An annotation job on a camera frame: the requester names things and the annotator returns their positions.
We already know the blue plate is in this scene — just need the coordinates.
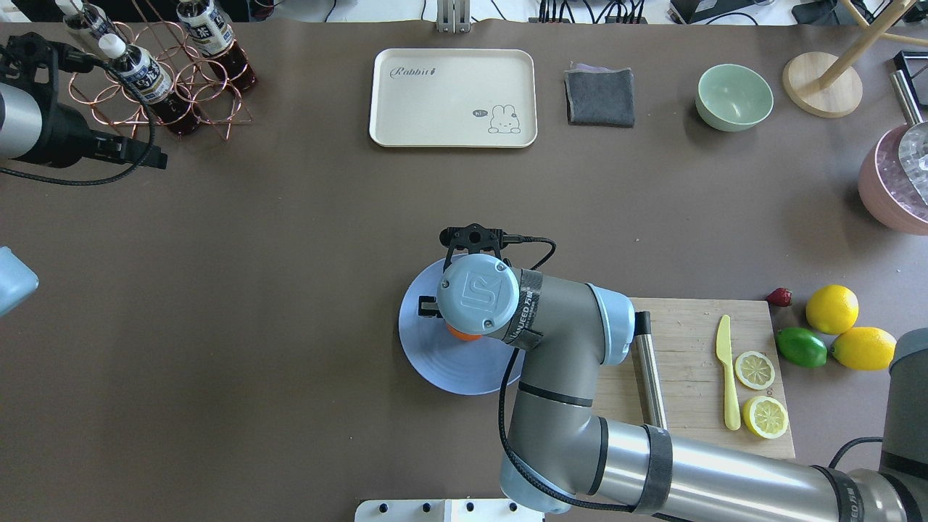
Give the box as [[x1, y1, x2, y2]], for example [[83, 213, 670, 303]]
[[398, 259, 513, 396]]

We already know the yellow plastic knife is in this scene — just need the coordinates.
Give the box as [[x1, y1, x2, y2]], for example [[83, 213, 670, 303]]
[[715, 315, 742, 431]]

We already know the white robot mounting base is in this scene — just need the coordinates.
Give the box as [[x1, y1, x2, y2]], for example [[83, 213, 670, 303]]
[[354, 498, 546, 521]]

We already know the wooden cutting board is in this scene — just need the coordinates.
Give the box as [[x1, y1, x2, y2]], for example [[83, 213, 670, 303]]
[[592, 297, 795, 460]]

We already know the steel muddler black tip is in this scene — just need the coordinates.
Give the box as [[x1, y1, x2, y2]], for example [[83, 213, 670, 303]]
[[631, 311, 668, 429]]

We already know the tea bottle upper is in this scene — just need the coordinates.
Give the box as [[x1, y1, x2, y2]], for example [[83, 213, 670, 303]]
[[97, 33, 200, 136]]

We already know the yellow lemon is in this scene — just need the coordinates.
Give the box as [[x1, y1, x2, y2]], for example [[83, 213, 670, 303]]
[[831, 327, 896, 371], [805, 284, 861, 335]]

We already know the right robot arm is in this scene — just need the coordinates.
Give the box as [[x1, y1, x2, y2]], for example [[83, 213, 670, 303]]
[[399, 254, 926, 521]]

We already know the copper wire bottle rack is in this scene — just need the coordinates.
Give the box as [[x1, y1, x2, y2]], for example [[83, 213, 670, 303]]
[[67, 1, 252, 140]]

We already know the tea bottle lower outer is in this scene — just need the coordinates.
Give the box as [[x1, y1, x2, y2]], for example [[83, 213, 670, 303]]
[[55, 0, 120, 59]]

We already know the yellow lemon near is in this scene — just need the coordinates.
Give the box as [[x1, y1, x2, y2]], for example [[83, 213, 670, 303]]
[[805, 284, 861, 335]]

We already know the green lime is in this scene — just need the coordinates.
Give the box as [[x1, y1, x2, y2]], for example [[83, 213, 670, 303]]
[[774, 327, 829, 369]]

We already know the orange fruit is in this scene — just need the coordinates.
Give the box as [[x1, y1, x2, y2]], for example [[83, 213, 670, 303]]
[[445, 323, 483, 341]]

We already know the cream rabbit tray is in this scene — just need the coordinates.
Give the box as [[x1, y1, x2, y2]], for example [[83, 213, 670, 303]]
[[368, 49, 538, 149]]

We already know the wooden stand round base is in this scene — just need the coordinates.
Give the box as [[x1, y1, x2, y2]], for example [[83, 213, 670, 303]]
[[782, 0, 928, 119]]

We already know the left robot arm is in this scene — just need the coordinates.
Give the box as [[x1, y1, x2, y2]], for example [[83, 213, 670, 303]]
[[1, 83, 167, 317]]

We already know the yellow lemon far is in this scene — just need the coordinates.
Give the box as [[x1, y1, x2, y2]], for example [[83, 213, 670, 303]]
[[831, 327, 896, 371]]

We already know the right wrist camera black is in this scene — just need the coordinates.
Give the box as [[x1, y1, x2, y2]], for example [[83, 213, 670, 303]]
[[439, 223, 526, 270]]

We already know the red strawberry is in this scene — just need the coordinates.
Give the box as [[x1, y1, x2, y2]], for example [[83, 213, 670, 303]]
[[765, 287, 792, 307]]

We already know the tea bottle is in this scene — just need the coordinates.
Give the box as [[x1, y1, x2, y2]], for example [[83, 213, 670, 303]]
[[55, 0, 120, 59], [175, 1, 258, 93], [97, 33, 200, 136]]

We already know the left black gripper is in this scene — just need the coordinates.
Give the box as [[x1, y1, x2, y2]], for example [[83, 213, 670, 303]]
[[33, 99, 168, 170]]

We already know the tea bottle lower middle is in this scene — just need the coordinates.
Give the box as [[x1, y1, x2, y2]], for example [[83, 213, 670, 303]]
[[175, 1, 258, 93]]

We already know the pink bowl with ice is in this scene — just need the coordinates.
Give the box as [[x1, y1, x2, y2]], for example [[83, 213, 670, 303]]
[[858, 70, 928, 236]]

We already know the grey folded cloth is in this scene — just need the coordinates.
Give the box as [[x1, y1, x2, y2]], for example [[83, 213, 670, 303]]
[[564, 63, 636, 128]]

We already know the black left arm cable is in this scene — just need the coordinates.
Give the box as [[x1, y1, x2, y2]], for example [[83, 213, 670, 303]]
[[0, 54, 157, 186]]

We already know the green bowl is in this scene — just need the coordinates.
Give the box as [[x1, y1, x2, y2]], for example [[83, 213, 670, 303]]
[[695, 64, 774, 132]]

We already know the thick lemon half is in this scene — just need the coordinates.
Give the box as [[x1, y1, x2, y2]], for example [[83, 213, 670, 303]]
[[742, 396, 790, 439]]

